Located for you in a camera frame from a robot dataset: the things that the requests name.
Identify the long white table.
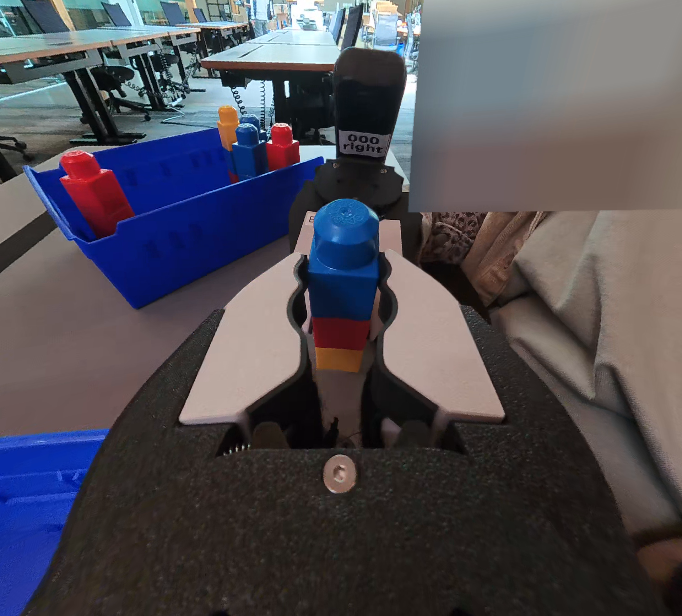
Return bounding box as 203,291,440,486
201,27,342,75

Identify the blue plastic bin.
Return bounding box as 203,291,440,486
0,430,110,616
24,127,326,309

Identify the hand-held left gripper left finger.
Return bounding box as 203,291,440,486
178,252,323,451

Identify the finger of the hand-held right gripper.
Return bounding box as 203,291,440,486
370,219,404,341
302,210,321,336

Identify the person's right forearm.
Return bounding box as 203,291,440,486
421,211,487,268

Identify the wooden desk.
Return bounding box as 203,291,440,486
0,33,147,145
109,24,203,111

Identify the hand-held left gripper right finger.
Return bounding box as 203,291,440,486
362,251,506,451

